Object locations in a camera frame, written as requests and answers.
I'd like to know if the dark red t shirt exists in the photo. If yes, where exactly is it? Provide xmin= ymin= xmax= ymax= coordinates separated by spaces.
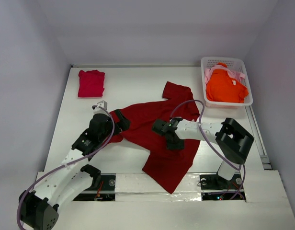
xmin=110 ymin=82 xmax=200 ymax=194

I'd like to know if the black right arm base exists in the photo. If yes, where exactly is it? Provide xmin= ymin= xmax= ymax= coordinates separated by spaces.
xmin=197 ymin=173 xmax=246 ymax=201

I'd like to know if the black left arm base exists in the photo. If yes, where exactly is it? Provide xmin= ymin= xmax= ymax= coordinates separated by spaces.
xmin=73 ymin=174 xmax=116 ymax=202

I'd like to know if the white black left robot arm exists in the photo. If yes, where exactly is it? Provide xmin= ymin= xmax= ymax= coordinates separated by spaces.
xmin=17 ymin=106 xmax=130 ymax=230

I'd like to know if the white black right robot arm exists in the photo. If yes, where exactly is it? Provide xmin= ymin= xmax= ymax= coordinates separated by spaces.
xmin=152 ymin=117 xmax=254 ymax=188

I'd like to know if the folded bright red t shirt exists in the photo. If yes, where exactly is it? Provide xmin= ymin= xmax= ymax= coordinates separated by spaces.
xmin=78 ymin=70 xmax=105 ymax=98

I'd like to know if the orange t shirt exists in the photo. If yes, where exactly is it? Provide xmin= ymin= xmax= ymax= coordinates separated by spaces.
xmin=206 ymin=69 xmax=249 ymax=103

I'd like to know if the pink t shirt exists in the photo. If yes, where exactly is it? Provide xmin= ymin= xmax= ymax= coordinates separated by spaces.
xmin=204 ymin=63 xmax=246 ymax=84

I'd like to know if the white plastic laundry basket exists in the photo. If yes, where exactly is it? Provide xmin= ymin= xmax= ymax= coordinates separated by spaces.
xmin=201 ymin=57 xmax=253 ymax=108

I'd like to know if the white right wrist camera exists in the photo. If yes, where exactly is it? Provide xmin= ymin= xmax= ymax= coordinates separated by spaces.
xmin=170 ymin=117 xmax=183 ymax=121

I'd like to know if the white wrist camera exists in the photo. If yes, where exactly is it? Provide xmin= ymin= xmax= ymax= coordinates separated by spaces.
xmin=92 ymin=100 xmax=108 ymax=115
xmin=170 ymin=117 xmax=183 ymax=121

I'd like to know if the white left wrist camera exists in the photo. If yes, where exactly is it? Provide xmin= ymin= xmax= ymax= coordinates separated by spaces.
xmin=92 ymin=100 xmax=108 ymax=115

